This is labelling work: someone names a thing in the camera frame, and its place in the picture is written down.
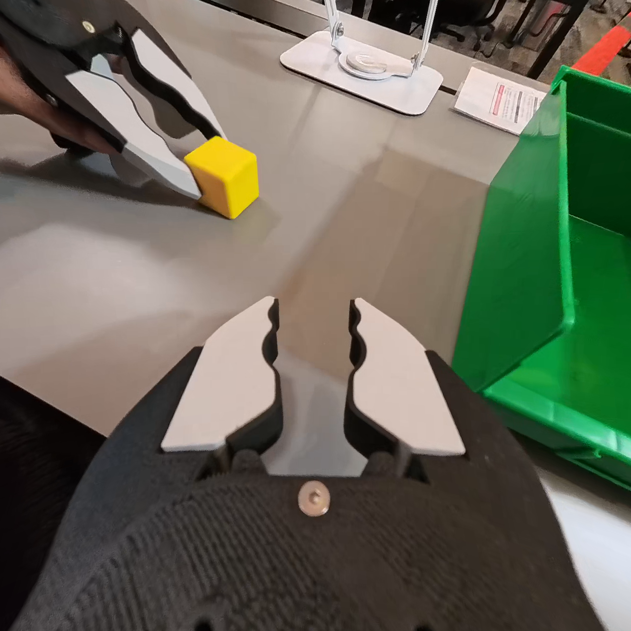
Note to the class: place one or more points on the black desk mat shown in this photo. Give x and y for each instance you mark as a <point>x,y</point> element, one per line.
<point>246,10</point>

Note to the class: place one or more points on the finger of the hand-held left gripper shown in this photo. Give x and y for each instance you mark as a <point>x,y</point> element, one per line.
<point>123,118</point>
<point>167,69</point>

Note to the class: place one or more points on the person's dark clothed body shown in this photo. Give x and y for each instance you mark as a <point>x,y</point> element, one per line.
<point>29,493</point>

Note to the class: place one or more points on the laminated paper sheet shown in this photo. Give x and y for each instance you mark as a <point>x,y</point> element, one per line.
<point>478,93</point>

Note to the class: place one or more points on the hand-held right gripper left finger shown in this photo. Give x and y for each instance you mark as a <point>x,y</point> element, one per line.
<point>222,394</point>

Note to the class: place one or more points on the green plastic bin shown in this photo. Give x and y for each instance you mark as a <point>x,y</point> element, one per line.
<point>517,246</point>

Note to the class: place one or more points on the person's left hand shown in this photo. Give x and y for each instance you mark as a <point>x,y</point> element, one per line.
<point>19,93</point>

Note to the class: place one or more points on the document stand with white base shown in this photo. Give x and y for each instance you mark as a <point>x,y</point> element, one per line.
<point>320,64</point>

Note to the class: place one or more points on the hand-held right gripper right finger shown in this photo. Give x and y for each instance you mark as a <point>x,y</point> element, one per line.
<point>404,399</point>

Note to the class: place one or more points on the yellow cube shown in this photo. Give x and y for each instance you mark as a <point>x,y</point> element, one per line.
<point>231,177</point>

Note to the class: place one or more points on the orange traffic cone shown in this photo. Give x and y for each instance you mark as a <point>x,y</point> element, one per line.
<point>601,49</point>

